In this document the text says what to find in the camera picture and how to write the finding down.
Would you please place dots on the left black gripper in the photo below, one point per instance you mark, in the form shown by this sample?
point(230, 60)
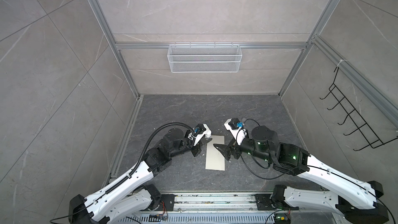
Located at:
point(197, 148)

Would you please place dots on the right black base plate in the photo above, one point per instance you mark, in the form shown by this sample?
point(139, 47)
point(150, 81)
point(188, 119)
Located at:
point(266, 202)

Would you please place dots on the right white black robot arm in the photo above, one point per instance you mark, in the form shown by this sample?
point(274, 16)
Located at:
point(357, 201)

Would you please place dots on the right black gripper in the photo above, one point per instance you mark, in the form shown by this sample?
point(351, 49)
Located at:
point(224, 151)

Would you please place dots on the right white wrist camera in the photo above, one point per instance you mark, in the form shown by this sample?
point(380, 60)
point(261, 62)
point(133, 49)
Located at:
point(236, 127)

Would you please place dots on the white wire mesh basket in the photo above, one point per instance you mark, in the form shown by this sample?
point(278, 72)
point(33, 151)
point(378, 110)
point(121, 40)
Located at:
point(204, 58)

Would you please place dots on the aluminium frame profiles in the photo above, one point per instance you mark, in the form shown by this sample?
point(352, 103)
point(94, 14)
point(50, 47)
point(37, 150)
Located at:
point(379, 99)

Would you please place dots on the cream paper envelope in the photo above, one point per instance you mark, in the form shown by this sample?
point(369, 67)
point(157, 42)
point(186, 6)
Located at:
point(214, 159)

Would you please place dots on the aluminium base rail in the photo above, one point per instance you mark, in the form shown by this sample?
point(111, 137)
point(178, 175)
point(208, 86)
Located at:
point(227, 208)

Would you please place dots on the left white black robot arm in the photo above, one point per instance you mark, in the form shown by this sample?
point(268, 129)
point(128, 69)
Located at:
point(130, 192)

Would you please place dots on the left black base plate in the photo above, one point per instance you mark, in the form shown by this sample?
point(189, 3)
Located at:
point(166, 202)

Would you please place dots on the black wire hook rack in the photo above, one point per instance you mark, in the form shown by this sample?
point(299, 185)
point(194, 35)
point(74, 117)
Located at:
point(353, 114)

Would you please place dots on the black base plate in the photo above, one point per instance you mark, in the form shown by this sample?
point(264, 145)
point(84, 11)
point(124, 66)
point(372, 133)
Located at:
point(166, 202)
point(266, 202)

